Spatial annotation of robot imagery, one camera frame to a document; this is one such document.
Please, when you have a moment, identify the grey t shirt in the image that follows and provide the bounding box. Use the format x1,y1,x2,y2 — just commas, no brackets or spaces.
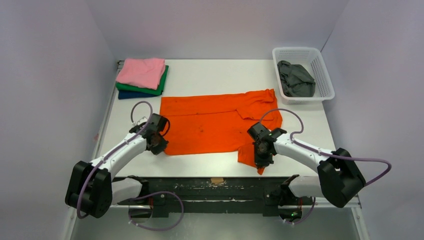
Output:
277,60,316,98

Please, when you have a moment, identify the aluminium frame rail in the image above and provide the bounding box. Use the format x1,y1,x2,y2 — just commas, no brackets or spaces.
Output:
68,184,362,210

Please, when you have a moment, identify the brown tape piece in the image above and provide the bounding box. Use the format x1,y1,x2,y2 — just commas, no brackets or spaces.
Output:
210,177,225,185

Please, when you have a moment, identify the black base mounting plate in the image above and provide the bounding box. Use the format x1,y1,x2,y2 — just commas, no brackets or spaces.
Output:
83,176,343,220

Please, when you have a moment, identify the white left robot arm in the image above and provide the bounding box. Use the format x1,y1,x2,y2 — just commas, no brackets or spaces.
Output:
65,113,171,218

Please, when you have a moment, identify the orange t shirt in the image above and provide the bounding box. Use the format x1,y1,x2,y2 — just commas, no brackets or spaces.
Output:
159,89,283,167

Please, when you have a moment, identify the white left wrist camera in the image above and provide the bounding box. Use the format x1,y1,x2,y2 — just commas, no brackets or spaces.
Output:
133,116,148,126

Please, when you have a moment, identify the green folded t shirt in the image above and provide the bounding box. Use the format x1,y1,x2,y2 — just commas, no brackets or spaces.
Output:
115,65,169,97

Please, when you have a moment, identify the blue folded t shirt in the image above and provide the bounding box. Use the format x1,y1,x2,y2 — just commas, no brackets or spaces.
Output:
117,90,157,100

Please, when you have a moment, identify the white plastic basket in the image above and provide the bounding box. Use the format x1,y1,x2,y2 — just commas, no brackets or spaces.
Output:
272,46,335,105

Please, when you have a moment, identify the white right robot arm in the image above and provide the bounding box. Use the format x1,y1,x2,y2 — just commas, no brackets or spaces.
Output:
247,122,366,208

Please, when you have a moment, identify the pink folded t shirt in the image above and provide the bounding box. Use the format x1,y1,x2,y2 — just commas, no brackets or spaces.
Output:
116,58,166,90

